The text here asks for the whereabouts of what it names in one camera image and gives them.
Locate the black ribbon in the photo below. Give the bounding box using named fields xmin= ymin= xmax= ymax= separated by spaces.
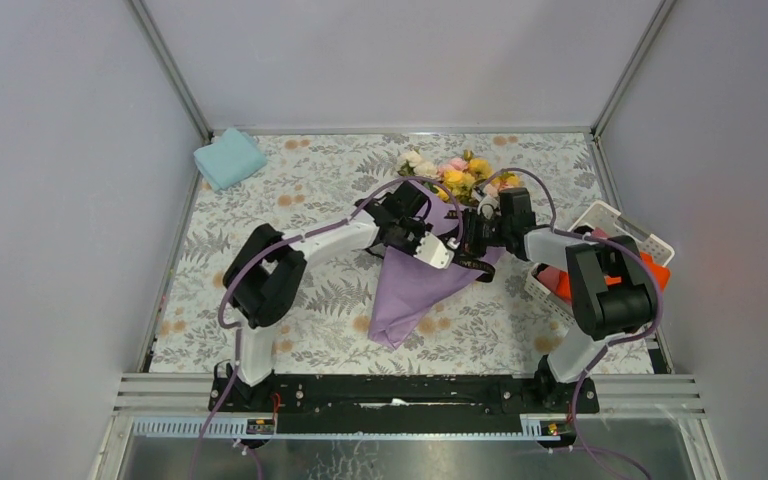
xmin=365 ymin=209 xmax=501 ymax=283

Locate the white fake flower stem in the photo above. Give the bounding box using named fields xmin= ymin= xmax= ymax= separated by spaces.
xmin=397 ymin=150 xmax=439 ymax=179

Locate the yellow fake flower stem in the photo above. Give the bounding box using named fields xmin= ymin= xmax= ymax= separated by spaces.
xmin=437 ymin=150 xmax=523 ymax=206

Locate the pink purple wrapping paper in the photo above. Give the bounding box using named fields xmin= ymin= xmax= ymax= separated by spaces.
xmin=366 ymin=188 xmax=508 ymax=351

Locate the pink fake flower stem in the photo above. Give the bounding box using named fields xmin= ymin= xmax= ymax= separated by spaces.
xmin=438 ymin=157 xmax=499 ymax=203

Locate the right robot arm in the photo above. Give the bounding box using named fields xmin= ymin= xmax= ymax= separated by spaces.
xmin=459 ymin=188 xmax=662 ymax=412

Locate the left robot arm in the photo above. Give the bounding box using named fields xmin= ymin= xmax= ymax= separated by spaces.
xmin=217 ymin=181 xmax=453 ymax=411

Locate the floral tablecloth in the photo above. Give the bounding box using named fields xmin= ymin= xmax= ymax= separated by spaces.
xmin=148 ymin=132 xmax=657 ymax=377

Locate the pink cloth in basket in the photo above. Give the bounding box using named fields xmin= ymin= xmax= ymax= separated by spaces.
xmin=526 ymin=227 xmax=618 ymax=303

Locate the white plastic basket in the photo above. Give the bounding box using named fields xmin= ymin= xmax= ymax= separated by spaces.
xmin=525 ymin=200 xmax=675 ymax=323

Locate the orange cloth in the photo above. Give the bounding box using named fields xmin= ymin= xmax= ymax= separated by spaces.
xmin=536 ymin=252 xmax=671 ymax=305

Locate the light blue folded towel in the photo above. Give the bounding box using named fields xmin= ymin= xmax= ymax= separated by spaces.
xmin=194 ymin=128 xmax=267 ymax=191

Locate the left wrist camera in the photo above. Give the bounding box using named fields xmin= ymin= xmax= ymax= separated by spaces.
xmin=413 ymin=232 xmax=454 ymax=270

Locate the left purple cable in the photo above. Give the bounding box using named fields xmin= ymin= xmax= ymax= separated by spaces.
xmin=185 ymin=176 xmax=466 ymax=480

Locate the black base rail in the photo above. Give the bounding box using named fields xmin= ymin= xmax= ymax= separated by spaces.
xmin=208 ymin=373 xmax=600 ymax=435

